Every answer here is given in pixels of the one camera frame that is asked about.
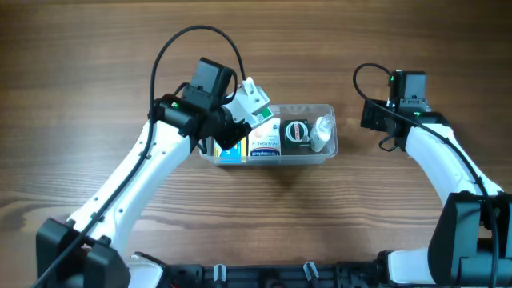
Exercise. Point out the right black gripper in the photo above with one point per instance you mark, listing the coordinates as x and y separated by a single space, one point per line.
370 116

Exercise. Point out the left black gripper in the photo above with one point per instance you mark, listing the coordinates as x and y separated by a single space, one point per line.
234 134

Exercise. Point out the blue yellow VapoDrops box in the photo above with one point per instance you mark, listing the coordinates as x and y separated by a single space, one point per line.
236 154

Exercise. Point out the white medicine box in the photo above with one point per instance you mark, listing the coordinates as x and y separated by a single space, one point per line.
265 140

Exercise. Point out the clear spray bottle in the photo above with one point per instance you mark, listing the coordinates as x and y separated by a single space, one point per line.
321 132

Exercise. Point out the clear plastic container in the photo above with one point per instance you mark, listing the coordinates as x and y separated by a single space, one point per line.
310 112

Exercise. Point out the white box green corner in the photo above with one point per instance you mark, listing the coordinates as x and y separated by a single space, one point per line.
261 117

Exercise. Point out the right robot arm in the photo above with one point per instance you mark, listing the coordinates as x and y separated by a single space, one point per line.
471 244

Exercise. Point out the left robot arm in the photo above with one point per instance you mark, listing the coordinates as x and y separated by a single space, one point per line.
86 249

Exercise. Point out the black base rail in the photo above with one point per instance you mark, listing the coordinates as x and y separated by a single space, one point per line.
339 275

